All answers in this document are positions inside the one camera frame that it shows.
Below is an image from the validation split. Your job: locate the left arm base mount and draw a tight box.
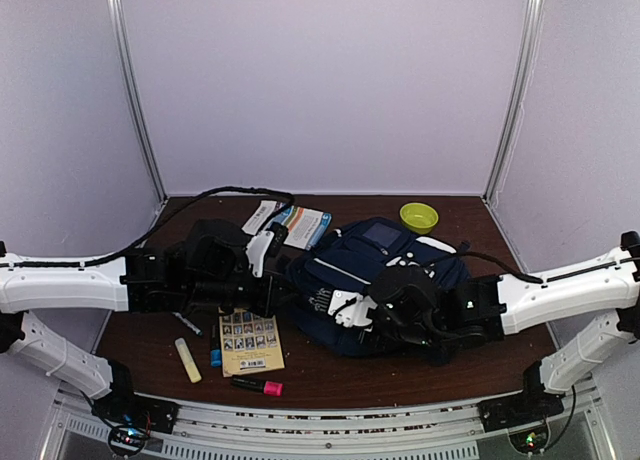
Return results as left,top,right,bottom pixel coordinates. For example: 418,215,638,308
91,395,179,434

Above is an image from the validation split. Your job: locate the pink highlighter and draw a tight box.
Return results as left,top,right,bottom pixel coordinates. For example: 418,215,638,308
230,376,283,397

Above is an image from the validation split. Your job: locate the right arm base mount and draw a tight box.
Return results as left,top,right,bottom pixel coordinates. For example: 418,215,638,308
477,392,564,432

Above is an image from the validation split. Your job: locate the green bowl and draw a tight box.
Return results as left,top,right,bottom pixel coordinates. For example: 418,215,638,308
399,202,439,234

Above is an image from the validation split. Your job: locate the left black cable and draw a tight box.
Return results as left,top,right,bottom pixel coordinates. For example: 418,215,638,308
9,184,296,271

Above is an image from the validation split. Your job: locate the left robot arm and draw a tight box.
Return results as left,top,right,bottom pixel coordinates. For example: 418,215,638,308
1,219,294,424

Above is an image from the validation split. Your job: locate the tan picture booklet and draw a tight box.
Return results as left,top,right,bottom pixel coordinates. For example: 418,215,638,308
219,309,285,378

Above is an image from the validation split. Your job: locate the aluminium front rail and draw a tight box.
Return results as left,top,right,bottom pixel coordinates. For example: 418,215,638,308
35,376,623,459

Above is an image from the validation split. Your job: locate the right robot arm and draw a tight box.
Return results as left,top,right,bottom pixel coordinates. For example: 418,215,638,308
331,231,639,422

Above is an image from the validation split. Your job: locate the left aluminium post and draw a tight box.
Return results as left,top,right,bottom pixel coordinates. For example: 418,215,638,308
106,0,167,203

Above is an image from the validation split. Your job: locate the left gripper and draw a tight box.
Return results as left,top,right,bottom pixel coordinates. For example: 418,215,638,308
185,268,301,317

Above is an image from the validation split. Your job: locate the silver grey marker pen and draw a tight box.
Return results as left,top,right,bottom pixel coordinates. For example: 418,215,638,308
172,312,204,338

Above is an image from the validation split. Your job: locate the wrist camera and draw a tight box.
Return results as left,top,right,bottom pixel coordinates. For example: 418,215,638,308
309,288,377,331
245,223,289,278

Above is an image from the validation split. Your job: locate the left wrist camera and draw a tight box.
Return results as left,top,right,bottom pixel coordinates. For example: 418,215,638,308
245,223,289,278

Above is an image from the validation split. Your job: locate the navy blue backpack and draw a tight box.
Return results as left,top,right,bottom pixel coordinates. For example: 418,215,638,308
284,217,471,357

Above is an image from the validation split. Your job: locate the right aluminium post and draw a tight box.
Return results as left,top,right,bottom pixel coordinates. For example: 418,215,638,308
483,0,544,205

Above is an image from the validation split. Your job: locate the aluminium post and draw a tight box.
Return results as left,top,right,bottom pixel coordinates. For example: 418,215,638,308
483,0,544,205
106,0,167,203

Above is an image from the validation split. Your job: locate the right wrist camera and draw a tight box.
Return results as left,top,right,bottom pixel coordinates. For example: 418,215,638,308
309,288,377,331

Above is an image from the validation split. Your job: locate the yellow highlighter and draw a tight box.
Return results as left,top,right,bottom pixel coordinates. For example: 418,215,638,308
174,338,202,384

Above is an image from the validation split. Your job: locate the blue highlighter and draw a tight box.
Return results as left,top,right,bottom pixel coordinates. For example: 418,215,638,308
210,323,222,368

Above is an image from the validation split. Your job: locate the white colourful brochure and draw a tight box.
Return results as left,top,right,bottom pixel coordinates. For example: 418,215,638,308
242,200,332,250

